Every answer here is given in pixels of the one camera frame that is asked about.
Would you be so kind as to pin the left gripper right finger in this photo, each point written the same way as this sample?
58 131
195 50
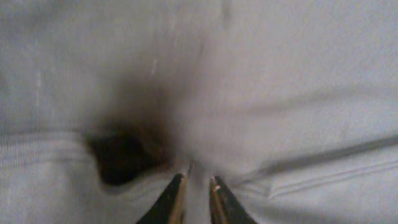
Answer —
225 208

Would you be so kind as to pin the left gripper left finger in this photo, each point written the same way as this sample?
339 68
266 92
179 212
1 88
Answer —
169 208

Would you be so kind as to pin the black t-shirt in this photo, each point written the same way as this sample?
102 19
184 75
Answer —
292 103

